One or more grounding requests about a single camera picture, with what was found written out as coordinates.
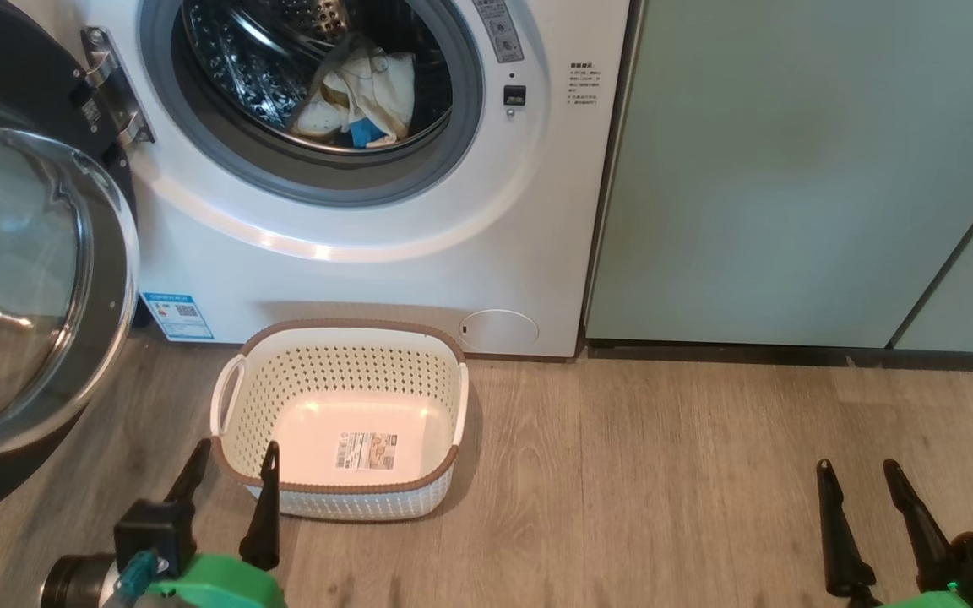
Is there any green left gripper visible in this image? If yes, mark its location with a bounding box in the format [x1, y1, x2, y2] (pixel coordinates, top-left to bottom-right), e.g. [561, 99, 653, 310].
[144, 437, 287, 608]

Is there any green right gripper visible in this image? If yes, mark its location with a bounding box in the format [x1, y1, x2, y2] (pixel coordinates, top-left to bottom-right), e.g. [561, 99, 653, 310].
[816, 459, 973, 608]

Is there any black round glass washer door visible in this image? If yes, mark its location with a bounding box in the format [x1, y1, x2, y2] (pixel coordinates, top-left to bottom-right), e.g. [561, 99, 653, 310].
[0, 0, 143, 535]

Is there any pale yellow cream garment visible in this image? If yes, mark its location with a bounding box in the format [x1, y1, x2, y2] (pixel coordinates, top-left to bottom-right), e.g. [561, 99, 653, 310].
[318, 46, 416, 140]

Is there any white front-load washing machine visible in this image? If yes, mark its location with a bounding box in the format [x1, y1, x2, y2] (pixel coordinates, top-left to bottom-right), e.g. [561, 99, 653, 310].
[9, 0, 631, 360]

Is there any pale green cabinet panel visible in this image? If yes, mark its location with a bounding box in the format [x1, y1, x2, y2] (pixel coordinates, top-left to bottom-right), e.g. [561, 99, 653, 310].
[585, 0, 973, 349]

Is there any chrome door hinge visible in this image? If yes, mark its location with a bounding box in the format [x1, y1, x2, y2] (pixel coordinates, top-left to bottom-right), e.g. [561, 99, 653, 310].
[81, 27, 155, 146]

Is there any grey rubber door gasket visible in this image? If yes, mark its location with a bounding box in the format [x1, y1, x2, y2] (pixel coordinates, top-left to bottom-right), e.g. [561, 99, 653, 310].
[139, 0, 486, 208]

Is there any stainless steel washing machine drum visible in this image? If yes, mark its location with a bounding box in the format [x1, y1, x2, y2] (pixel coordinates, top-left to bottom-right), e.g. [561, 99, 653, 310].
[181, 0, 454, 153]

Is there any white laundry basket brown rim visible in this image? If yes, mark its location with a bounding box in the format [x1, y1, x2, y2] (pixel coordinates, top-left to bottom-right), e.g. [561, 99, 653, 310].
[209, 318, 470, 521]

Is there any blue energy label sticker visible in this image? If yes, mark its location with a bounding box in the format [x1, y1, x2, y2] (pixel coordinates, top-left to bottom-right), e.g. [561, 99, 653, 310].
[142, 292, 215, 342]

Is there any dark kick board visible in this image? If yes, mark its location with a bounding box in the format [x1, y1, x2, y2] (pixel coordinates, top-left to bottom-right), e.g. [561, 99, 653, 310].
[585, 339, 973, 374]

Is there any round white filter cover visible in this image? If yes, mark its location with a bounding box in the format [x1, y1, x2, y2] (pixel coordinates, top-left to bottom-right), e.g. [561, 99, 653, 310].
[459, 309, 540, 349]

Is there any grey warning sticker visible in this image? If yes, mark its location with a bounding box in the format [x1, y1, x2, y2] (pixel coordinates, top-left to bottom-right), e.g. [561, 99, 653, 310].
[472, 0, 526, 64]

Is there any teal cable connector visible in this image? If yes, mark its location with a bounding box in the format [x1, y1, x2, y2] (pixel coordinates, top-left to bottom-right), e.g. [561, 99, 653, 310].
[111, 549, 158, 608]

